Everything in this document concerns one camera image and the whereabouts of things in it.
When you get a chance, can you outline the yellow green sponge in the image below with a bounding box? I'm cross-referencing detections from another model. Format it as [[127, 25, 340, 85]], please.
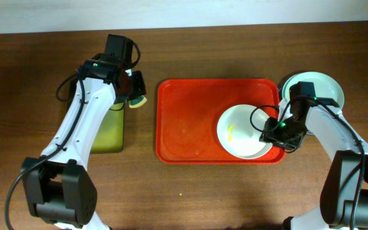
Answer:
[[129, 96, 148, 109]]

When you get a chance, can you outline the white plate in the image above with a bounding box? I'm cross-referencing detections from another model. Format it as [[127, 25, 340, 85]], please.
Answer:
[[217, 104, 273, 160]]

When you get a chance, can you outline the mint green plate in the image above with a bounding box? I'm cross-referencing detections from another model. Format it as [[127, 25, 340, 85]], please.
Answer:
[[283, 72, 344, 109]]

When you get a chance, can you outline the light blue plate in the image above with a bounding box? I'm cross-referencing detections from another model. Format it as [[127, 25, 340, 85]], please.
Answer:
[[279, 86, 284, 101]]

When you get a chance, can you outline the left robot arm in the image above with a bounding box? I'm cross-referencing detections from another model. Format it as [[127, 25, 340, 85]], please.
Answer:
[[18, 54, 146, 229]]

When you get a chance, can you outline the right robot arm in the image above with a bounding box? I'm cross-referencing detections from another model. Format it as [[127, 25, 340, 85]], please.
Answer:
[[259, 96, 368, 229]]

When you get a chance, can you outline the black tray with yellow liquid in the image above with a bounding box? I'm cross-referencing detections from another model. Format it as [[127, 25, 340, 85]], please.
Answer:
[[67, 79, 127, 154]]

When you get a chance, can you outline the red plastic tray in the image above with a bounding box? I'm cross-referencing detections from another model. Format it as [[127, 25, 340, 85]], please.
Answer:
[[155, 79, 286, 165]]

